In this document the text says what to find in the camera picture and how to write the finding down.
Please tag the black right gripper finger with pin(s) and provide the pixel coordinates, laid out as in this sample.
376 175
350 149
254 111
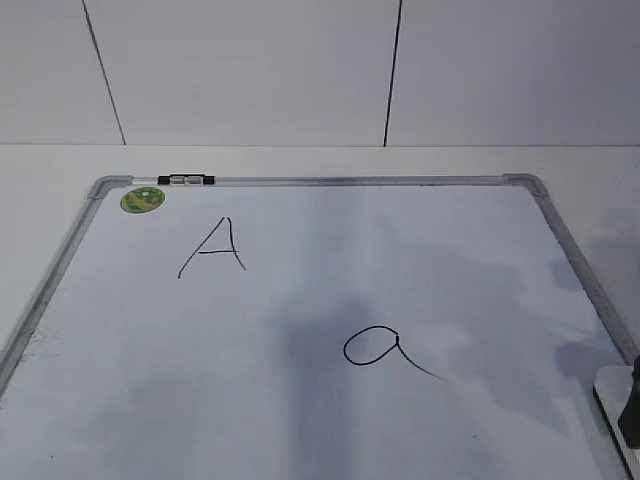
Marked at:
629 420

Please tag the white board eraser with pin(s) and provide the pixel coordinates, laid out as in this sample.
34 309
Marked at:
612 388

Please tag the round green magnet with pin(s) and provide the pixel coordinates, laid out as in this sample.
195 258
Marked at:
142 200

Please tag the white board with grey frame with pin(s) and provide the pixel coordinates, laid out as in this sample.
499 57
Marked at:
313 328

